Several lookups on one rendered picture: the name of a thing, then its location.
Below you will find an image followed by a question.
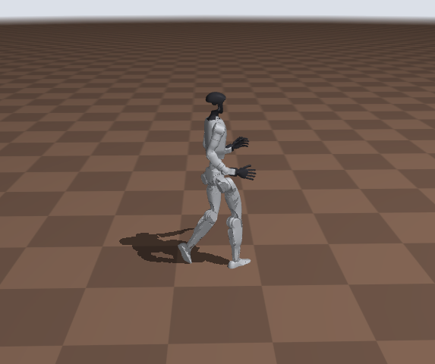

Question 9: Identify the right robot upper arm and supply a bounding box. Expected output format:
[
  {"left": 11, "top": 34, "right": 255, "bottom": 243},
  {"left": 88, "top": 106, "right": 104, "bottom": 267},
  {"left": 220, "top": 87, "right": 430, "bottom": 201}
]
[{"left": 206, "top": 122, "right": 225, "bottom": 159}]

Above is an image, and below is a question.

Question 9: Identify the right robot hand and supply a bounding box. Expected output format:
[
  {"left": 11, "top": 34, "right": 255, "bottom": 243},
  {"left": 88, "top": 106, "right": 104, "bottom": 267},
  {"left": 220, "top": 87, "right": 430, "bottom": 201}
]
[{"left": 229, "top": 165, "right": 256, "bottom": 180}]

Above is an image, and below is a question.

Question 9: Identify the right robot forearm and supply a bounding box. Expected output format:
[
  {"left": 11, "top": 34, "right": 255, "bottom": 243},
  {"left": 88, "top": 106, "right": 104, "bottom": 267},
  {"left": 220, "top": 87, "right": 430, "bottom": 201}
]
[{"left": 208, "top": 152, "right": 236, "bottom": 175}]

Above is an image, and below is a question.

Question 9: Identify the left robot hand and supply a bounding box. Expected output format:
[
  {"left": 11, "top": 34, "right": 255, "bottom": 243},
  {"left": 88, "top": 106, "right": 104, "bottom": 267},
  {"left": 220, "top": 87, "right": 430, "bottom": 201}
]
[{"left": 225, "top": 136, "right": 249, "bottom": 151}]

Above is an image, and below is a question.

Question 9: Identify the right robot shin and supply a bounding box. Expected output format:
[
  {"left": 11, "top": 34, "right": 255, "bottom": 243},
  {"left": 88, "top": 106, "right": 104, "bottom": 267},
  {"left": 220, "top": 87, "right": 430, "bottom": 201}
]
[{"left": 228, "top": 218, "right": 243, "bottom": 262}]

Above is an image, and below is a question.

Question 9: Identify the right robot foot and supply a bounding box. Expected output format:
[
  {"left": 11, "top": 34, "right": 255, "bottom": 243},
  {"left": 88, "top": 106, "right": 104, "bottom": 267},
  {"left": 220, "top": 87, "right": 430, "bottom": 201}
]
[{"left": 228, "top": 258, "right": 251, "bottom": 268}]

